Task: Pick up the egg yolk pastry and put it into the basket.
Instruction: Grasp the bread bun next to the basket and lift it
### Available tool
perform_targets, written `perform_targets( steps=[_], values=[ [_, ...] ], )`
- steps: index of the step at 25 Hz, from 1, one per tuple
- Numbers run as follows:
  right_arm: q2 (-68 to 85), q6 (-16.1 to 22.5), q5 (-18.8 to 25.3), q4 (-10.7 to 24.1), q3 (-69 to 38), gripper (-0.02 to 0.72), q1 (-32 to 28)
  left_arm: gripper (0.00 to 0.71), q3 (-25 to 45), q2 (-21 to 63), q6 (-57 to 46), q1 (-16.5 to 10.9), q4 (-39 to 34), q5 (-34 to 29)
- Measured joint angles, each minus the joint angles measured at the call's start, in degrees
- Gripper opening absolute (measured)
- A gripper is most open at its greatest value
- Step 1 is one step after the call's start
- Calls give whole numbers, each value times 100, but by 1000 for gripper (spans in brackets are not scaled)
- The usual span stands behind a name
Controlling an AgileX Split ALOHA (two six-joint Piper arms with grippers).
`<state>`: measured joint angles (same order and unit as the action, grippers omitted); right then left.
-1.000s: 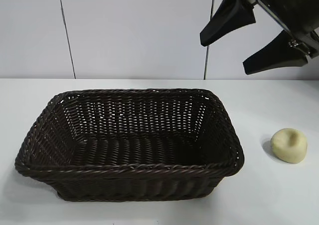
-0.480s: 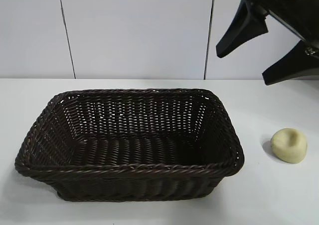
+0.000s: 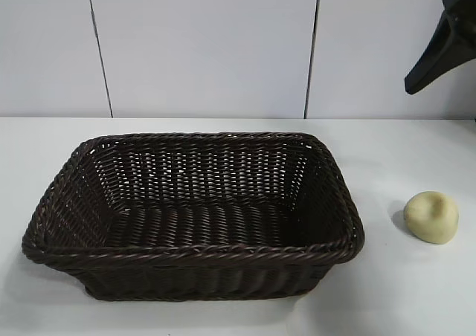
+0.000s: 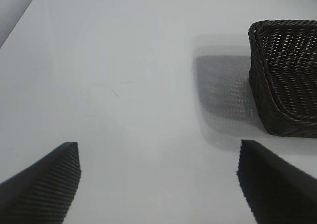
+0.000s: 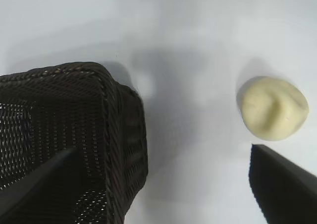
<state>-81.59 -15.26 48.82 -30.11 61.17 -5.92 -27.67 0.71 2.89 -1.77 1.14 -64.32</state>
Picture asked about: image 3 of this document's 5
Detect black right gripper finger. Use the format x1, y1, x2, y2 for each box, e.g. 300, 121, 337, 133
404, 0, 476, 94

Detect pale yellow egg yolk pastry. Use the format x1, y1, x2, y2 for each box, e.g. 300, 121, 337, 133
403, 190, 460, 245

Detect dark brown woven basket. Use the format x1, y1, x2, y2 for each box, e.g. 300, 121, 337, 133
21, 131, 365, 303

